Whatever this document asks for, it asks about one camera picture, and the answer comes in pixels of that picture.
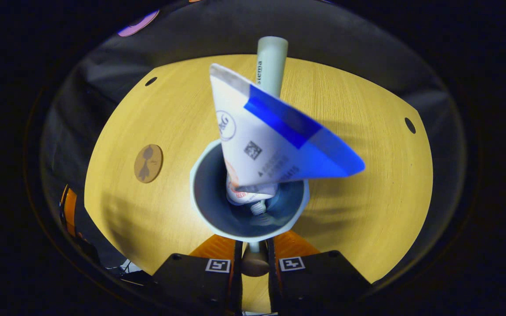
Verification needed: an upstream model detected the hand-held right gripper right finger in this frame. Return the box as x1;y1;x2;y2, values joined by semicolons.
267;230;372;316

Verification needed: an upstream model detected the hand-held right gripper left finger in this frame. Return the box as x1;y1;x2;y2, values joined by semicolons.
152;234;244;316

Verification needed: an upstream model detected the pale blue cup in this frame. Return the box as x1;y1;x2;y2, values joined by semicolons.
190;140;311;278

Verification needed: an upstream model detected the round wooden coaster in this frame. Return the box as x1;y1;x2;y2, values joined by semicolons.
134;144;164;184

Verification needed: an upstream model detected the white and blue toothpaste tube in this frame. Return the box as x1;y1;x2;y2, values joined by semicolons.
209;63;366;216

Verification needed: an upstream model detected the pale green toothbrush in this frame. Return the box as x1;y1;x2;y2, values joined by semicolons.
256;36;289;98

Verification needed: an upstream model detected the black backdrop cloth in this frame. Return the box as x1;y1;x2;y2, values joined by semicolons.
40;0;466;264

